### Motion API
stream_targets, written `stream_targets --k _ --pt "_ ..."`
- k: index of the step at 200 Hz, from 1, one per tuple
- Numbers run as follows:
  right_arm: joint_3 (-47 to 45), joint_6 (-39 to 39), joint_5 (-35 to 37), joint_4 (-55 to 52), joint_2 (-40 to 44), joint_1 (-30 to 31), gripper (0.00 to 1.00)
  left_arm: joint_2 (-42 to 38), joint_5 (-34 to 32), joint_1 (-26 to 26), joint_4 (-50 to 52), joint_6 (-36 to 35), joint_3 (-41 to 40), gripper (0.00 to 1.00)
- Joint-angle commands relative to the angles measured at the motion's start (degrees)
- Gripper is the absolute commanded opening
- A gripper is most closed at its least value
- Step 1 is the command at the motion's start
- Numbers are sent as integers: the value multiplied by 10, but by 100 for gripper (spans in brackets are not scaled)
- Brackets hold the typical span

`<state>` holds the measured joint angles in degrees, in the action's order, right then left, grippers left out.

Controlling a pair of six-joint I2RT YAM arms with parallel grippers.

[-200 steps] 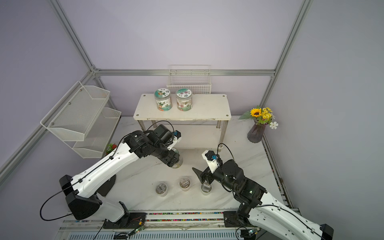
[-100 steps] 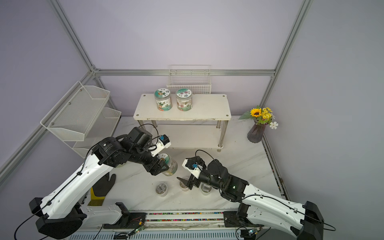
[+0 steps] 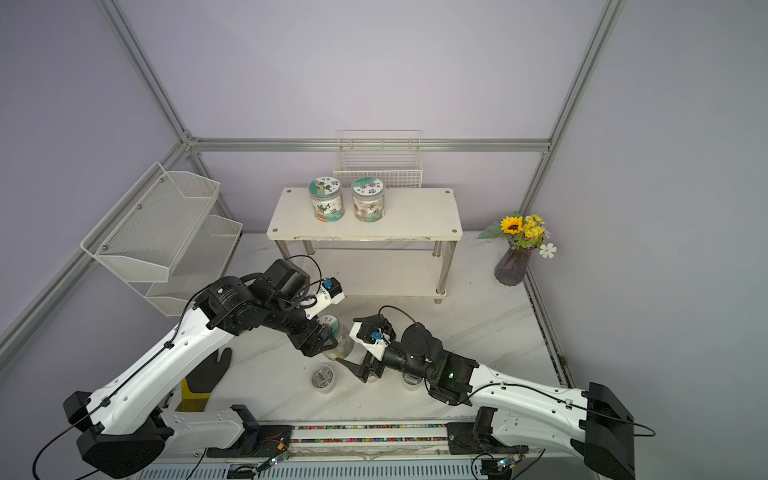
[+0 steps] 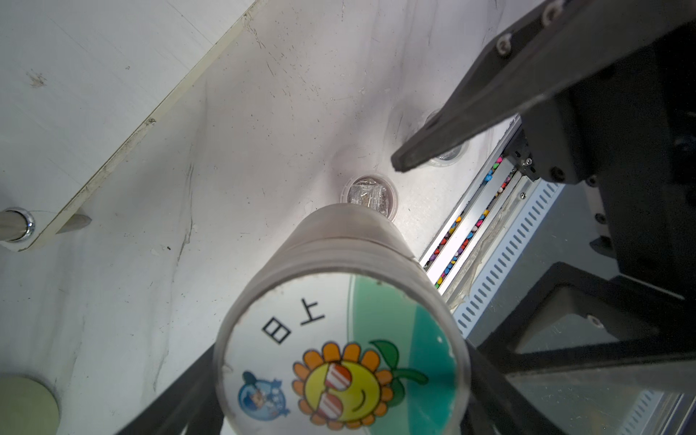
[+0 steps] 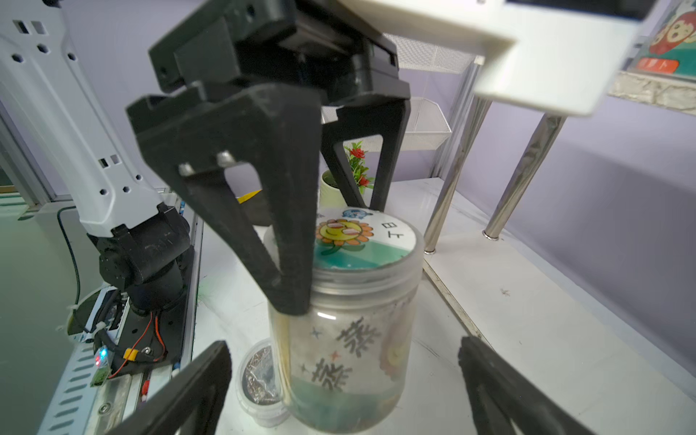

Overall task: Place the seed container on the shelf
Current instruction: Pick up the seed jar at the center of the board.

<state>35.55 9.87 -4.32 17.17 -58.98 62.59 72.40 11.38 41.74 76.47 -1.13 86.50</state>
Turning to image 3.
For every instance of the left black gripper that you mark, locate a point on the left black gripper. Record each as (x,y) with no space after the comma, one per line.
(304,342)

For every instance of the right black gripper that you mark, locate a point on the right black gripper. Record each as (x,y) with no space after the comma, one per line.
(376,364)

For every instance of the seed jar sunflower lid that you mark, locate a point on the seed jar sunflower lid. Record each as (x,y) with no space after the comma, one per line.
(345,345)

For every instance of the seed jar green plant lid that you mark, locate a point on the seed jar green plant lid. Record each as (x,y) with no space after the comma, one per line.
(326,197)

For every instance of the seed jar purple flower lid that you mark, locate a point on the seed jar purple flower lid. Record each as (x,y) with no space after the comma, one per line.
(368,199)

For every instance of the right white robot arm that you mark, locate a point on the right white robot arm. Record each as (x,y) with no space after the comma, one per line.
(592,424)

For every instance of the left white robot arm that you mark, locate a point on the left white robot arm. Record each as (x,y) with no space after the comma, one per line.
(122,426)

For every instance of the black rubber glove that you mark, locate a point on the black rubber glove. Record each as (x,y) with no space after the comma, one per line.
(197,386)

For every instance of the sunflower bouquet in dark vase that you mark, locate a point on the sunflower bouquet in dark vase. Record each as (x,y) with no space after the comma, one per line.
(524,235)

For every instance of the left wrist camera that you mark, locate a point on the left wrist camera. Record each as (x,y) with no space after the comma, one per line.
(306,288)

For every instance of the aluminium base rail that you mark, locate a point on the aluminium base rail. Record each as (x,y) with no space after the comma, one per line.
(420,449)

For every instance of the white mesh wall rack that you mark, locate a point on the white mesh wall rack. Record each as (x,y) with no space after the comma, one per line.
(163,238)

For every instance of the white wire basket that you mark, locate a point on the white wire basket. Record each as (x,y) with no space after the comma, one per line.
(393,156)

